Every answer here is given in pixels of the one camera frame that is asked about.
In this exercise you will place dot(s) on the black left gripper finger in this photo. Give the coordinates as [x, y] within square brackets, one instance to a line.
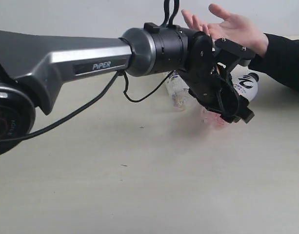
[228, 48]

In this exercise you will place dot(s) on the pink peach label bottle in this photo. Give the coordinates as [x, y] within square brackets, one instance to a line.
[246, 86]

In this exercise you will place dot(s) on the black sleeved forearm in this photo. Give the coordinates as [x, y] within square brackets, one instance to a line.
[280, 62]

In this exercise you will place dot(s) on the person's open bare hand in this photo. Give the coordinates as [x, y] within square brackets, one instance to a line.
[234, 27]

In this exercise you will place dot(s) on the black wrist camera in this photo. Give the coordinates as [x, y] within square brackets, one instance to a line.
[242, 112]

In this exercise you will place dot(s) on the clear bottle blue label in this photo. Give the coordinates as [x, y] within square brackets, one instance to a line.
[178, 92]

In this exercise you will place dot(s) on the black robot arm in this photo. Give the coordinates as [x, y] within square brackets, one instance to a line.
[34, 68]

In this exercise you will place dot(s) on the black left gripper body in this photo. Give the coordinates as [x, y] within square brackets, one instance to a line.
[209, 77]

